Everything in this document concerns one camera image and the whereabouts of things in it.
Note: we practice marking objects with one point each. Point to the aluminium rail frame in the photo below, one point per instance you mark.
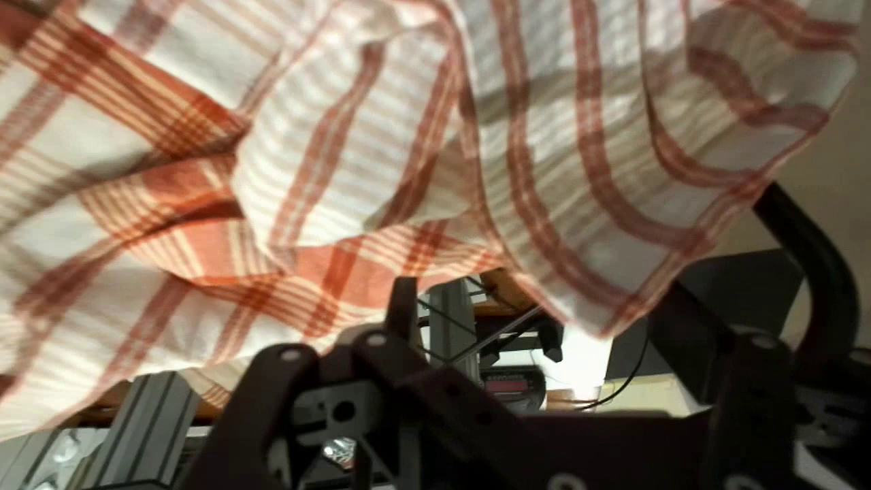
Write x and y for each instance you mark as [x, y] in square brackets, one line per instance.
[145, 426]

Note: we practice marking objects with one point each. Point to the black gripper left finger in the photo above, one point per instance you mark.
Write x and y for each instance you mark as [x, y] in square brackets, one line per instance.
[262, 389]

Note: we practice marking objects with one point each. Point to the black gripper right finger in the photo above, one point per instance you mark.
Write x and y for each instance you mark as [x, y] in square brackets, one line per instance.
[751, 408]

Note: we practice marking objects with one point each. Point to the red white plaid towel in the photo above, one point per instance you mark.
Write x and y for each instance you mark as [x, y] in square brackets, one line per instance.
[363, 138]

